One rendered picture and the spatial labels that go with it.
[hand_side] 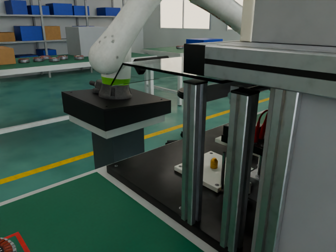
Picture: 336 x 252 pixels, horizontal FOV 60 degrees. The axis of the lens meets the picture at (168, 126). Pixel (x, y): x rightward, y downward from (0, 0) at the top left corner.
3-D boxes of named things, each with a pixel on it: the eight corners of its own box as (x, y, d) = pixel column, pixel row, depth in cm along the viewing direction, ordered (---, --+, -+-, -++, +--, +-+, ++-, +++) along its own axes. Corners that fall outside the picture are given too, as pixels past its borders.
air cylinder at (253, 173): (242, 195, 67) (245, 174, 65) (260, 183, 72) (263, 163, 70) (262, 204, 64) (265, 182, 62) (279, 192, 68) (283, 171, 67)
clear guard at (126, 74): (110, 86, 68) (108, 60, 66) (183, 74, 83) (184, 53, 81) (220, 118, 45) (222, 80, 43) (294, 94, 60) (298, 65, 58)
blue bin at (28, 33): (15, 40, 613) (13, 25, 604) (36, 39, 640) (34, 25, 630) (22, 41, 584) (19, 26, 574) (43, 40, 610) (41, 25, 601)
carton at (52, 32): (38, 39, 642) (36, 26, 633) (54, 38, 664) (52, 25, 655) (44, 40, 614) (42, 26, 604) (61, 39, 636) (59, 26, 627)
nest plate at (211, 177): (174, 170, 79) (174, 166, 78) (210, 154, 88) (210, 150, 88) (217, 193, 68) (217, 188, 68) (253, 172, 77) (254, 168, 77)
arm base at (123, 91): (79, 89, 140) (79, 77, 138) (106, 87, 150) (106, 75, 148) (111, 101, 123) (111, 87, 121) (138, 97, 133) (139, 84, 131)
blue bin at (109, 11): (96, 16, 717) (96, 7, 711) (111, 16, 744) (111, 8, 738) (105, 15, 688) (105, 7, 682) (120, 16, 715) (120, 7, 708)
